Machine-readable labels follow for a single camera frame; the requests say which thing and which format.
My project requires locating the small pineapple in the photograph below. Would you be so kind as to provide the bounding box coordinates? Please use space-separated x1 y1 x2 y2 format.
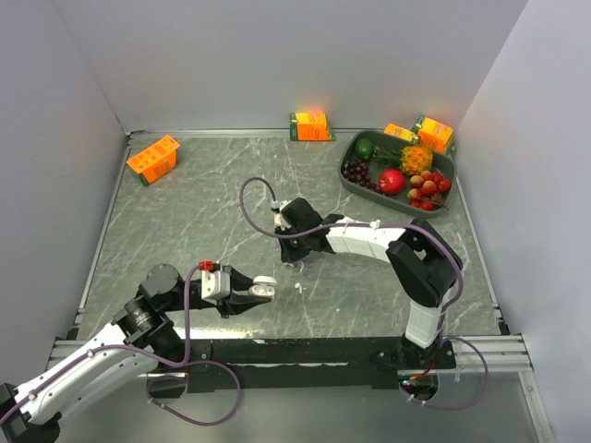
374 145 434 175

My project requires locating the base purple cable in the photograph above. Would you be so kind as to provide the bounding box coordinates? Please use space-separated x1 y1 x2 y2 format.
146 360 242 425
399 335 489 412

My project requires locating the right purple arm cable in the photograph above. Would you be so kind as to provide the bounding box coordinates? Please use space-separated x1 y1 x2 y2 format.
239 177 465 342

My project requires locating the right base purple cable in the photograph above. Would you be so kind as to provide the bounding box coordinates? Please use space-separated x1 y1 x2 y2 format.
399 335 489 412

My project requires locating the orange carton behind tray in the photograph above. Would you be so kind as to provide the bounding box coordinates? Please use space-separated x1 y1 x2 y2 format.
383 123 419 145

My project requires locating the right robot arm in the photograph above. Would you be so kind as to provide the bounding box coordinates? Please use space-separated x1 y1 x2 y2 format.
271 198 462 368

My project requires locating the red apple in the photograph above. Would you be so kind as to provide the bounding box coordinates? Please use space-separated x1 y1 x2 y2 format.
378 169 405 195

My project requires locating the red lychee bunch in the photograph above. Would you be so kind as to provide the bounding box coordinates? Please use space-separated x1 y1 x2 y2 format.
407 171 452 211

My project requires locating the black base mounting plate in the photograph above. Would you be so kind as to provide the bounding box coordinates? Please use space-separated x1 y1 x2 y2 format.
150 337 456 400

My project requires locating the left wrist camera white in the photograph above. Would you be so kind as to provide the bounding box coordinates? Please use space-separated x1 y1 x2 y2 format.
199 261 231 304

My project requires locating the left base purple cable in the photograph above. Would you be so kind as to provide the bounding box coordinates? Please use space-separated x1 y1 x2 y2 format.
146 360 242 425

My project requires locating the white earbud charging case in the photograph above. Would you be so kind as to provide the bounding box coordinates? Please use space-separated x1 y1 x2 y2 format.
248 276 277 298

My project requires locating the orange juice carton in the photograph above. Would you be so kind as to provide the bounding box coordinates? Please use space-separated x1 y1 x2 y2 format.
411 115 455 156
289 113 335 141
127 135 180 186

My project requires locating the orange juice carton left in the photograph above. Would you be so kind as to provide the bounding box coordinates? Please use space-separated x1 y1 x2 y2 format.
127 135 180 186

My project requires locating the aluminium rail frame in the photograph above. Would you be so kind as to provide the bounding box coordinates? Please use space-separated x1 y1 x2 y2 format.
50 136 551 442

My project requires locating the orange juice carton middle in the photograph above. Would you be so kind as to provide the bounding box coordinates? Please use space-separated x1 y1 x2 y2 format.
289 113 335 141

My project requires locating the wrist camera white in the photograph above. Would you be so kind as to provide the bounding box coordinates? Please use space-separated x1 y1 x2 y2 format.
199 261 231 304
271 200 290 231

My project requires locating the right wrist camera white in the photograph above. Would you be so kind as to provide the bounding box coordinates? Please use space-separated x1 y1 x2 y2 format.
271 200 290 231

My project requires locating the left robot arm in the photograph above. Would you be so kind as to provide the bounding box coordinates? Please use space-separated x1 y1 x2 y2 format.
1 261 277 442

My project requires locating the dark grape bunch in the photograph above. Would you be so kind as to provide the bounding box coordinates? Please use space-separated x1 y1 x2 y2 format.
342 159 382 194

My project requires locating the orange juice carton right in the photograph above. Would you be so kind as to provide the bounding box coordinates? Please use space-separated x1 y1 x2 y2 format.
411 115 455 156

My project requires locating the green lime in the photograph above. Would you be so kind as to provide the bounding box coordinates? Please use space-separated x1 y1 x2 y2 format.
355 138 374 162

